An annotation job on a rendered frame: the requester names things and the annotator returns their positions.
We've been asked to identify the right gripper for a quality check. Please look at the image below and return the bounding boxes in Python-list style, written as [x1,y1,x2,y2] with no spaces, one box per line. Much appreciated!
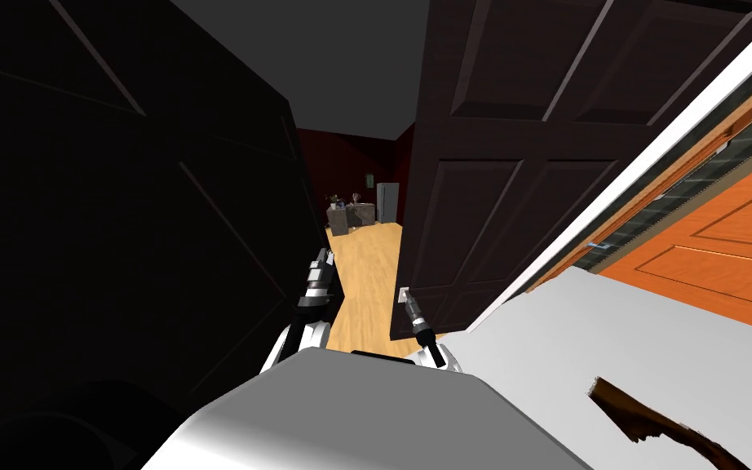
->
[398,286,422,320]

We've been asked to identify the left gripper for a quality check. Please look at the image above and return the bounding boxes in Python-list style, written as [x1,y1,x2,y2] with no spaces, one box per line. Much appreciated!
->
[307,247,338,293]

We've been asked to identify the grey table with ornaments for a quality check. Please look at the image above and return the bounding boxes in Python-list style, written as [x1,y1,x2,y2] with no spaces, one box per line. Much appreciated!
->
[324,192,377,237]

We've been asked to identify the grey refrigerator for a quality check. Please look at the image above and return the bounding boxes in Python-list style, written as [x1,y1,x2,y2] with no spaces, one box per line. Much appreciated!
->
[378,182,401,225]

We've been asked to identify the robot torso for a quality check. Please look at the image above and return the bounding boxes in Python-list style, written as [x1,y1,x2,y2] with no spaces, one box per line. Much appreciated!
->
[139,347,594,470]

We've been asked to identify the dark brown panelled door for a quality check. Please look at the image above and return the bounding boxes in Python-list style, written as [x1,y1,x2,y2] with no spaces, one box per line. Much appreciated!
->
[388,0,752,342]

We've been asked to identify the black panelled door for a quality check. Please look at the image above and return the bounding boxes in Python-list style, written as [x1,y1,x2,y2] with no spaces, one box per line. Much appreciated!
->
[0,0,346,470]

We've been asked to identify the dark brown curved bar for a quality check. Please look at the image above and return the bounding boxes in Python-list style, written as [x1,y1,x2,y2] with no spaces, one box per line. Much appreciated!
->
[586,376,752,470]

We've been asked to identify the orange panelled door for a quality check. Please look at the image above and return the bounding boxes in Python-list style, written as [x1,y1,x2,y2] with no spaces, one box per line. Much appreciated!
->
[596,146,752,342]

